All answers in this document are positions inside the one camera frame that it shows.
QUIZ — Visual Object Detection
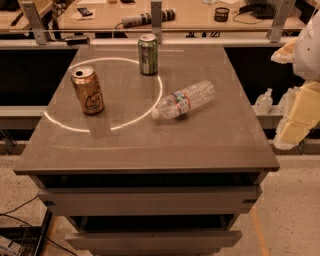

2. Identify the gold soda can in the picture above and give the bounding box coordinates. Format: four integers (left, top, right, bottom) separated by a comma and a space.
71, 65, 104, 115

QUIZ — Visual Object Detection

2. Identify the clear plastic water bottle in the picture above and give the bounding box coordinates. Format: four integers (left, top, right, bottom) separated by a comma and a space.
151, 80, 216, 120

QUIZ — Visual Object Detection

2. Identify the right metal bracket post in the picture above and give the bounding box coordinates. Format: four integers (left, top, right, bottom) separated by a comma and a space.
267, 0, 296, 43

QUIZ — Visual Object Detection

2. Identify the black tray on floor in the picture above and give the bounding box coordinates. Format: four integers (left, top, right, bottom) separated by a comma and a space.
0, 211, 52, 256

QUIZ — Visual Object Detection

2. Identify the small clear bottle left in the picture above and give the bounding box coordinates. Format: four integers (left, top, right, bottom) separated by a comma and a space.
254, 88, 273, 115

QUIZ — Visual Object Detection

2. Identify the black mesh cup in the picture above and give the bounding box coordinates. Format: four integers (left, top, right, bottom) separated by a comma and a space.
214, 7, 230, 22

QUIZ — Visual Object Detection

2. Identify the black keyboard on desk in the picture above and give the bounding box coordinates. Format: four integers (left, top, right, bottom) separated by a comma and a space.
239, 0, 276, 19

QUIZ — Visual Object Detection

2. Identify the left metal bracket post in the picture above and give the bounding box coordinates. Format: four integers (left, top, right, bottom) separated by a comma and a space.
21, 0, 48, 45

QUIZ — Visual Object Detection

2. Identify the middle metal bracket post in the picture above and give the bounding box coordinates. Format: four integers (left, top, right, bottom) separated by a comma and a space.
151, 0, 162, 43

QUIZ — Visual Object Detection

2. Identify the lower cabinet drawer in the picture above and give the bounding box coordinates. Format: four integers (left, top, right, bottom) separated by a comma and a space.
65, 230, 242, 256

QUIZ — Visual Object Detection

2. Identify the green soda can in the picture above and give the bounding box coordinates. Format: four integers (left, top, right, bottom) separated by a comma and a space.
138, 34, 158, 75

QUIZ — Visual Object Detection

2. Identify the black floor cable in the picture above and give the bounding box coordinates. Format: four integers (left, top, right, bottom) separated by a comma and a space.
0, 195, 79, 256

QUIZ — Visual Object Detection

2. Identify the grey drawer cabinet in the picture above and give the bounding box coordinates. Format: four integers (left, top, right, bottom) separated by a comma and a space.
13, 44, 281, 256

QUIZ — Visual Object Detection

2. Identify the white power strip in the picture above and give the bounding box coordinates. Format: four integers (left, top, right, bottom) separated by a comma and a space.
122, 9, 176, 28

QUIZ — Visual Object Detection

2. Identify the small clear bottle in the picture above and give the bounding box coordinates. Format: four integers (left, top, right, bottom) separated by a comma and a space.
254, 88, 273, 115
277, 87, 298, 114

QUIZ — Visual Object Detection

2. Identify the metal bracket post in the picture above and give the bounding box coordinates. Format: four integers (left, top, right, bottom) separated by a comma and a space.
21, 0, 48, 45
151, 0, 162, 43
267, 0, 296, 43

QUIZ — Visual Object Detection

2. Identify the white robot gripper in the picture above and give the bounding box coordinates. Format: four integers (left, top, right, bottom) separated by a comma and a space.
271, 13, 320, 150

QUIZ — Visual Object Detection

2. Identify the small clear bottle right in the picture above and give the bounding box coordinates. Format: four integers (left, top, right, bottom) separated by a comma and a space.
277, 87, 298, 114

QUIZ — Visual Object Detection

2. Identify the upper cabinet drawer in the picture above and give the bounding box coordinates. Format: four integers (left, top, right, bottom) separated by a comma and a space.
38, 186, 262, 216

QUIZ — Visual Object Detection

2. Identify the cabinet drawer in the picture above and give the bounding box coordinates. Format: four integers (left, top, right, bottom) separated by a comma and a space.
65, 230, 242, 256
38, 186, 262, 216

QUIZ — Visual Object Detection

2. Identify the black phone on desk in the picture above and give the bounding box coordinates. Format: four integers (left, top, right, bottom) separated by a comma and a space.
78, 7, 93, 17

